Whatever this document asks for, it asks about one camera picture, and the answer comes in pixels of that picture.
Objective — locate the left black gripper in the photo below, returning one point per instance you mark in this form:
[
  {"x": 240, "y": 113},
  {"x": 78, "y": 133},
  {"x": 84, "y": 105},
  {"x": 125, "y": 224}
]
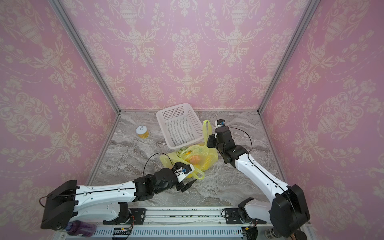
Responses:
[{"x": 186, "y": 187}]

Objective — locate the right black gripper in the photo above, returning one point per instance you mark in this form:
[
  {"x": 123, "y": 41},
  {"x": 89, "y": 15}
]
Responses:
[{"x": 213, "y": 139}]

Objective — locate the yellow-green plastic bag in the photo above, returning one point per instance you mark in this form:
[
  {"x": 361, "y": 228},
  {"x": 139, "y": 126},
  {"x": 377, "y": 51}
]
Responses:
[{"x": 208, "y": 156}]

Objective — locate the white plastic basket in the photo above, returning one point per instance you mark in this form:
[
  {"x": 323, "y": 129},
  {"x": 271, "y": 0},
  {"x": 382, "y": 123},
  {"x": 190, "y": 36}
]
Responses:
[{"x": 180, "y": 126}]

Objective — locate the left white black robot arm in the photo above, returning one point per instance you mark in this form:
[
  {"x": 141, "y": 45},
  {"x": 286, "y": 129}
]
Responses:
[{"x": 109, "y": 204}]

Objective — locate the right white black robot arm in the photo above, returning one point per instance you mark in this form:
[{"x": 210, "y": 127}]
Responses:
[{"x": 286, "y": 208}]

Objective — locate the orange fruit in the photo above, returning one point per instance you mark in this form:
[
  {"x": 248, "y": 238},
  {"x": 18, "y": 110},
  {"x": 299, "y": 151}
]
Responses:
[{"x": 195, "y": 159}]

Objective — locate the glass jar metal lid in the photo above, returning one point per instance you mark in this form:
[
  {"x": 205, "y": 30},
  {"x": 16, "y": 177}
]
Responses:
[{"x": 271, "y": 234}]

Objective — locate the purple bottle black cap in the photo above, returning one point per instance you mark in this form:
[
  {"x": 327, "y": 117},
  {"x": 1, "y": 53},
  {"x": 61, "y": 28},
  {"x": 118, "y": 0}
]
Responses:
[{"x": 80, "y": 229}]

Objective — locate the dark round lid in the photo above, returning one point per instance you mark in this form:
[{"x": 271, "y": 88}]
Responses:
[{"x": 299, "y": 235}]

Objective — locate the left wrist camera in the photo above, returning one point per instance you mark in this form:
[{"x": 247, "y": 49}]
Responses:
[{"x": 184, "y": 171}]

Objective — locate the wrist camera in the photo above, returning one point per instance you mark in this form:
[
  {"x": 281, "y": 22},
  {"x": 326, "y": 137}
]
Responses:
[
  {"x": 219, "y": 123},
  {"x": 184, "y": 171}
]

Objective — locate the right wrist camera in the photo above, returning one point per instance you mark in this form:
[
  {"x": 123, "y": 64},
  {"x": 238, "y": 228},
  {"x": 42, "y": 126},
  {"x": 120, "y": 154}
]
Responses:
[{"x": 219, "y": 123}]

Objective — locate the aluminium mounting rail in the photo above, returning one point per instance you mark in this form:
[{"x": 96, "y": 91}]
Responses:
[{"x": 198, "y": 223}]

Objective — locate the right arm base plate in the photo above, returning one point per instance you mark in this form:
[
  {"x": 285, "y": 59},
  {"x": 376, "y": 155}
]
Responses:
[{"x": 236, "y": 216}]

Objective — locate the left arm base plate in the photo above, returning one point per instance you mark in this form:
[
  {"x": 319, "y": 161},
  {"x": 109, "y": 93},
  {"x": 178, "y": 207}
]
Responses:
[{"x": 132, "y": 216}]

